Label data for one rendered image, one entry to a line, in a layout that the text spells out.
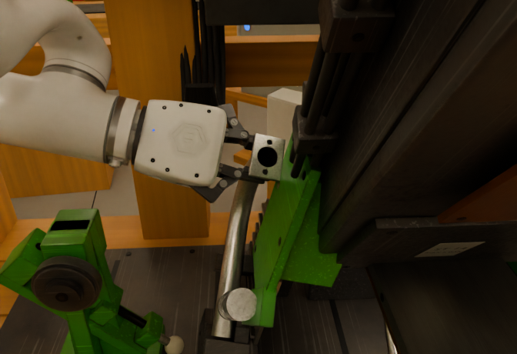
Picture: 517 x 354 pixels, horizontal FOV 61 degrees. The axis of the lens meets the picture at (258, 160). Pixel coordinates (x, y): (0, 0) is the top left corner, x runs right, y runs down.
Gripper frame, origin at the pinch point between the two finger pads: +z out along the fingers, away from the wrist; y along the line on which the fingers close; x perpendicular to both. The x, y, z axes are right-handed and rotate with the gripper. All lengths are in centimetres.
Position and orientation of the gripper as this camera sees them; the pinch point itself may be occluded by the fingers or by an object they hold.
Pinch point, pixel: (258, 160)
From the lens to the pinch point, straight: 57.2
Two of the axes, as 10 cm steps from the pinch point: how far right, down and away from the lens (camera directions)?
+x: -2.3, 2.3, 9.5
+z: 9.6, 2.0, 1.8
